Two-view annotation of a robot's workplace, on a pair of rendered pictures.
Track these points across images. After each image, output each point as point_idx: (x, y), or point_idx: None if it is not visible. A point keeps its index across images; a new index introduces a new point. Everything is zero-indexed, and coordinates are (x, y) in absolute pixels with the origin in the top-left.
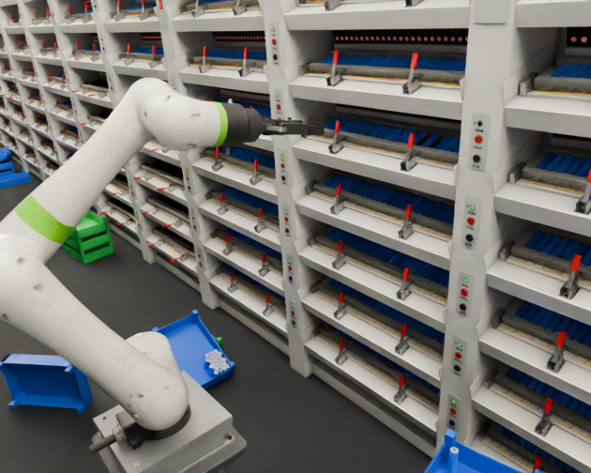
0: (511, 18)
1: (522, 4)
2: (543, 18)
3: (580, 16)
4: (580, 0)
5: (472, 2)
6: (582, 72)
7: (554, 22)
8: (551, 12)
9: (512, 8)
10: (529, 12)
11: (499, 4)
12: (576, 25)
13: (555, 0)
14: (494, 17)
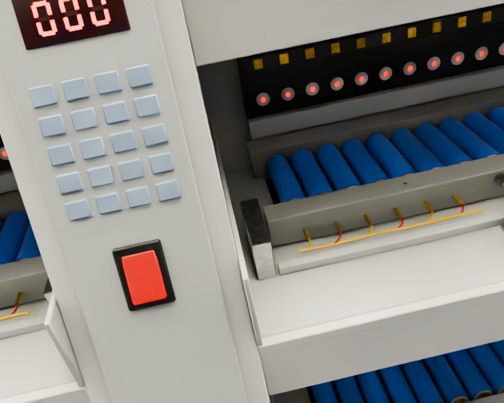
0: (262, 388)
1: (287, 342)
2: (357, 357)
3: (464, 330)
4: (466, 297)
5: (88, 376)
6: (381, 385)
7: (390, 359)
8: (379, 341)
9: (255, 362)
10: (311, 356)
11: (206, 362)
12: (452, 350)
13: (384, 308)
14: (202, 402)
